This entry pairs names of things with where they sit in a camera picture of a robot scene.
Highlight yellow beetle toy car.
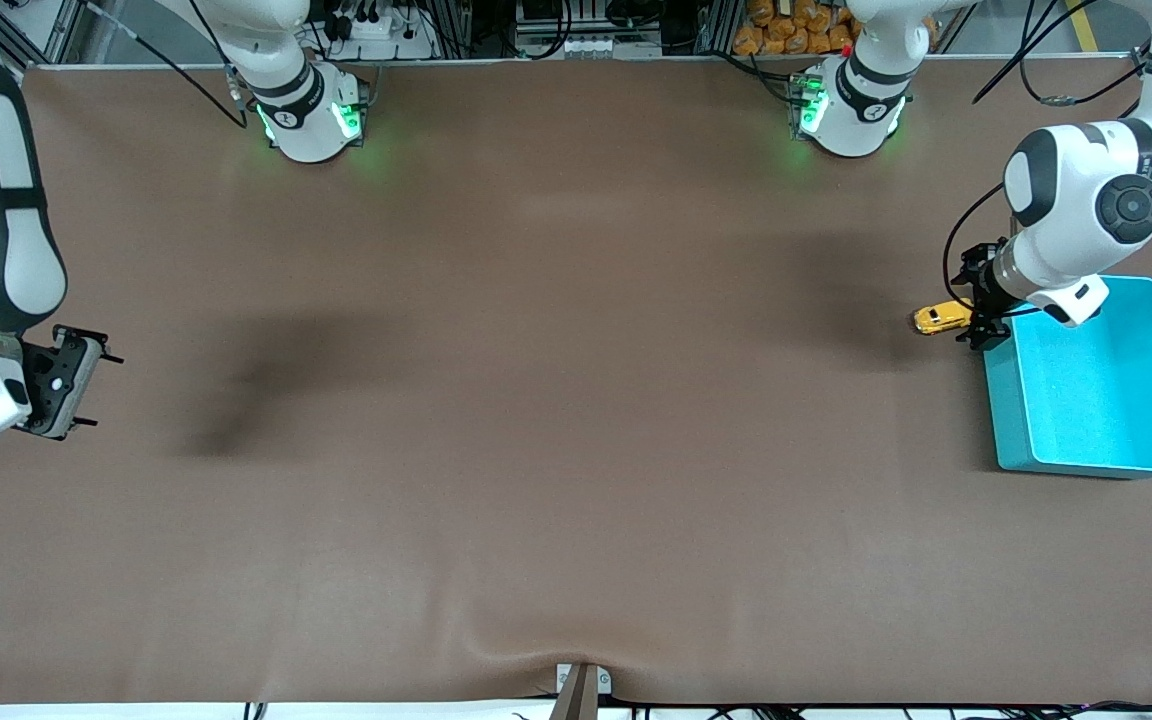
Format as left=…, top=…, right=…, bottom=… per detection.
left=912, top=302, right=975, bottom=337

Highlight cyan plastic bin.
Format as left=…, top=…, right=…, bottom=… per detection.
left=981, top=275, right=1152, bottom=479

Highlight pile of orange items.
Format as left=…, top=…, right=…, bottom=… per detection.
left=732, top=0, right=863, bottom=58

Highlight brown table mat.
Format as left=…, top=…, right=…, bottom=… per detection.
left=0, top=55, right=1152, bottom=707

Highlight white power strip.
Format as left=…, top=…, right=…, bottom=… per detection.
left=330, top=6, right=438, bottom=62

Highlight background electronics rack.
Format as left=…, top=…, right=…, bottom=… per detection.
left=513, top=0, right=668, bottom=61

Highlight brown wooden bar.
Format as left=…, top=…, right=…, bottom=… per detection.
left=548, top=664, right=601, bottom=720

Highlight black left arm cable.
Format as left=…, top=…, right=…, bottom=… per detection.
left=940, top=0, right=1152, bottom=313

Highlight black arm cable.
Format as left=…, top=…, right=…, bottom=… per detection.
left=74, top=0, right=249, bottom=131
left=940, top=0, right=1152, bottom=313

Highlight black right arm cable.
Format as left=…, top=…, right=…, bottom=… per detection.
left=74, top=0, right=249, bottom=131

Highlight metal clamp bracket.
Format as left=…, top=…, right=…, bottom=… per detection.
left=555, top=662, right=614, bottom=699

